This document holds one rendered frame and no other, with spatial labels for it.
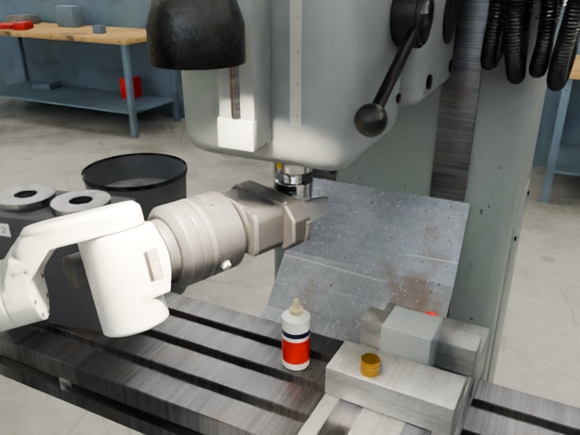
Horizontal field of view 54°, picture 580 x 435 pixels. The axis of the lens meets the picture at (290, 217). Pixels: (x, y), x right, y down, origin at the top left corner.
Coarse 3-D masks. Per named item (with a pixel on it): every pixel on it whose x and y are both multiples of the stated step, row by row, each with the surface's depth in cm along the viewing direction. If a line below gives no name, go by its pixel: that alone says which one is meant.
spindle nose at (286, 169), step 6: (276, 162) 67; (276, 168) 67; (282, 168) 66; (288, 168) 66; (294, 168) 66; (300, 168) 66; (306, 168) 66; (312, 168) 67; (288, 174) 66; (294, 174) 66; (300, 174) 66
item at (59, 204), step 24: (0, 192) 92; (24, 192) 93; (48, 192) 92; (72, 192) 92; (96, 192) 92; (0, 216) 87; (24, 216) 87; (48, 216) 87; (0, 240) 89; (48, 264) 88; (48, 288) 90; (72, 288) 89; (72, 312) 91; (96, 312) 90
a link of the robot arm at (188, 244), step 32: (160, 224) 57; (192, 224) 57; (64, 256) 58; (96, 256) 52; (128, 256) 53; (160, 256) 55; (192, 256) 56; (96, 288) 53; (128, 288) 53; (160, 288) 55; (128, 320) 53; (160, 320) 55
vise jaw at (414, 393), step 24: (336, 360) 68; (360, 360) 68; (384, 360) 68; (408, 360) 68; (336, 384) 67; (360, 384) 65; (384, 384) 64; (408, 384) 64; (432, 384) 64; (456, 384) 64; (384, 408) 65; (408, 408) 63; (432, 408) 62; (456, 408) 61
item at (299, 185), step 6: (282, 174) 70; (306, 174) 70; (276, 180) 68; (282, 180) 68; (288, 180) 68; (294, 180) 68; (300, 180) 68; (306, 180) 68; (312, 180) 68; (276, 186) 68; (282, 186) 67; (288, 186) 67; (294, 186) 67; (300, 186) 67; (306, 186) 67
